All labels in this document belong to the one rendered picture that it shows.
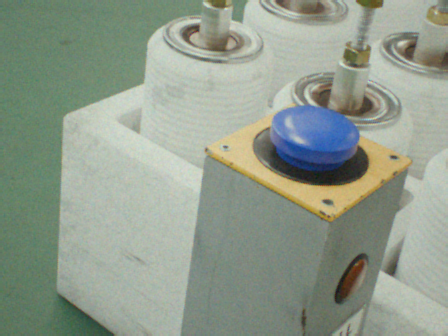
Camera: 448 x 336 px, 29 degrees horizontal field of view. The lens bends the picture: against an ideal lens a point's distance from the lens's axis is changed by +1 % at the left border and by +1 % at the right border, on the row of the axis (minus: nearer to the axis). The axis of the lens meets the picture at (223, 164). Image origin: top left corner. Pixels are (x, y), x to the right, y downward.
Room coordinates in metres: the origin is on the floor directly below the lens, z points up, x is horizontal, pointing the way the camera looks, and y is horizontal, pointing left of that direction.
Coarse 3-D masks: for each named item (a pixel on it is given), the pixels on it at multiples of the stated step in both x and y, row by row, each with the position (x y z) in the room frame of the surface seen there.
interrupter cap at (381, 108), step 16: (304, 80) 0.54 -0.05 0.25; (320, 80) 0.55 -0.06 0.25; (368, 80) 0.56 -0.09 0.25; (304, 96) 0.52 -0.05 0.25; (320, 96) 0.53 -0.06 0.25; (368, 96) 0.54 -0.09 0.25; (384, 96) 0.54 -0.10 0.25; (352, 112) 0.51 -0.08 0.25; (368, 112) 0.51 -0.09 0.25; (384, 112) 0.51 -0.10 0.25; (400, 112) 0.52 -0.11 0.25; (368, 128) 0.49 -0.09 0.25; (384, 128) 0.50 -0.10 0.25
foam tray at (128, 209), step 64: (64, 128) 0.57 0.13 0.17; (128, 128) 0.60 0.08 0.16; (64, 192) 0.57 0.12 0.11; (128, 192) 0.53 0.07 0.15; (192, 192) 0.50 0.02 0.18; (64, 256) 0.57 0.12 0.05; (128, 256) 0.53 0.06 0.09; (384, 256) 0.46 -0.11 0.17; (128, 320) 0.53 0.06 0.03; (384, 320) 0.41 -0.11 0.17
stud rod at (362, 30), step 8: (360, 8) 0.53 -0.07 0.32; (368, 8) 0.52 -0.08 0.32; (360, 16) 0.52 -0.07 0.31; (368, 16) 0.52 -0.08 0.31; (360, 24) 0.52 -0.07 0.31; (368, 24) 0.52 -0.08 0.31; (360, 32) 0.52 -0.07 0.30; (368, 32) 0.52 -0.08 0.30; (352, 40) 0.53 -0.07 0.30; (360, 40) 0.52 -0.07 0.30; (360, 48) 0.52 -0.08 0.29; (352, 64) 0.52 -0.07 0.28; (360, 64) 0.52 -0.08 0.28
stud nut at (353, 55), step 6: (348, 42) 0.53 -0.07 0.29; (348, 48) 0.52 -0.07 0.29; (354, 48) 0.52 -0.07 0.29; (366, 48) 0.53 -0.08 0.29; (348, 54) 0.52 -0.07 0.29; (354, 54) 0.52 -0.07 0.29; (360, 54) 0.52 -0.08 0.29; (366, 54) 0.52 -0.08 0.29; (348, 60) 0.52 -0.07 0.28; (354, 60) 0.52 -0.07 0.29; (360, 60) 0.52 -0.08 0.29; (366, 60) 0.52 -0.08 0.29
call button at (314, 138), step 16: (288, 112) 0.35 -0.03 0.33; (304, 112) 0.35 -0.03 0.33; (320, 112) 0.35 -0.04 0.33; (336, 112) 0.36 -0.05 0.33; (272, 128) 0.34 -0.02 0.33; (288, 128) 0.33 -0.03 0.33; (304, 128) 0.34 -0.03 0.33; (320, 128) 0.34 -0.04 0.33; (336, 128) 0.34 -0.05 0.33; (352, 128) 0.34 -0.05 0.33; (288, 144) 0.33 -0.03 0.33; (304, 144) 0.32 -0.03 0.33; (320, 144) 0.33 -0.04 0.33; (336, 144) 0.33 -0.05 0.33; (352, 144) 0.33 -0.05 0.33; (288, 160) 0.33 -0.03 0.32; (304, 160) 0.32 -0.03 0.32; (320, 160) 0.32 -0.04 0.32; (336, 160) 0.33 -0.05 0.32
